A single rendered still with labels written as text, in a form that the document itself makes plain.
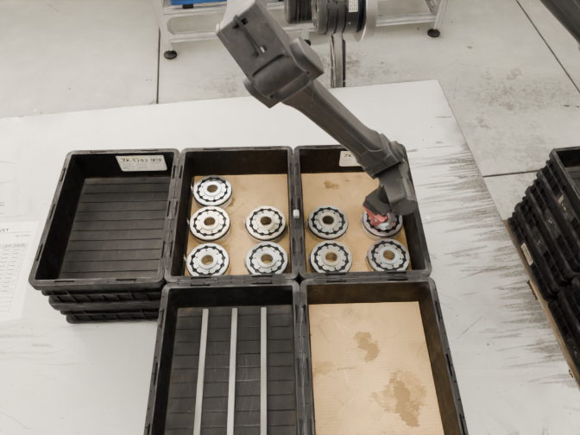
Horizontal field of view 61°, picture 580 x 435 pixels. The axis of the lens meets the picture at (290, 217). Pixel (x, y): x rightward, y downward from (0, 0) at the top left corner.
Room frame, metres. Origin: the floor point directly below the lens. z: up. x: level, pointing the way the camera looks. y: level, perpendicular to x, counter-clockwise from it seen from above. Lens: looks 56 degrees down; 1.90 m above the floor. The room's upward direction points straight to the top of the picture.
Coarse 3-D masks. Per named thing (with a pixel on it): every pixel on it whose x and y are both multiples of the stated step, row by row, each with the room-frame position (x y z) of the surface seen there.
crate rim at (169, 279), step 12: (180, 156) 0.86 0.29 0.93; (288, 156) 0.86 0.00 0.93; (180, 168) 0.82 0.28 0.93; (288, 168) 0.82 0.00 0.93; (180, 180) 0.78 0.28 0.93; (180, 192) 0.74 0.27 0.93; (168, 240) 0.60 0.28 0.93; (168, 252) 0.57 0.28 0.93; (168, 264) 0.53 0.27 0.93; (168, 276) 0.50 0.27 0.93; (180, 276) 0.50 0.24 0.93; (192, 276) 0.50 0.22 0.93; (204, 276) 0.50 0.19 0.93; (216, 276) 0.50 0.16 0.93; (228, 276) 0.50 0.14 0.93; (240, 276) 0.50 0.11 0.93; (252, 276) 0.51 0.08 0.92; (276, 276) 0.50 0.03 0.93; (288, 276) 0.50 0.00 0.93
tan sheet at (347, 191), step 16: (304, 176) 0.87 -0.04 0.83; (320, 176) 0.87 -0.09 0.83; (336, 176) 0.87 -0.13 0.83; (352, 176) 0.87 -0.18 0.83; (368, 176) 0.87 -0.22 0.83; (304, 192) 0.81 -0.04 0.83; (320, 192) 0.81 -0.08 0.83; (336, 192) 0.81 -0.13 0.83; (352, 192) 0.81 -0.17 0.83; (368, 192) 0.81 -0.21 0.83; (304, 208) 0.76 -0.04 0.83; (352, 208) 0.76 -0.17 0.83; (304, 224) 0.71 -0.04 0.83; (352, 224) 0.71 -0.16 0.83; (352, 240) 0.66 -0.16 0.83; (368, 240) 0.66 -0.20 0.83; (400, 240) 0.66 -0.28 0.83; (352, 256) 0.61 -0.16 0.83
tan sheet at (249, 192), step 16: (224, 176) 0.87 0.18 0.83; (240, 176) 0.87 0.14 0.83; (256, 176) 0.87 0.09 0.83; (272, 176) 0.87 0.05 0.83; (240, 192) 0.81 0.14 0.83; (256, 192) 0.81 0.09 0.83; (272, 192) 0.81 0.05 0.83; (192, 208) 0.76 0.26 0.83; (240, 208) 0.76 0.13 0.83; (240, 224) 0.71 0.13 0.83; (288, 224) 0.71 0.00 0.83; (192, 240) 0.66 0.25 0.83; (240, 240) 0.66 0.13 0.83; (288, 240) 0.66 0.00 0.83; (240, 256) 0.61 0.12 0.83; (288, 256) 0.61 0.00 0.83; (240, 272) 0.57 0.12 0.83; (288, 272) 0.57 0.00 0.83
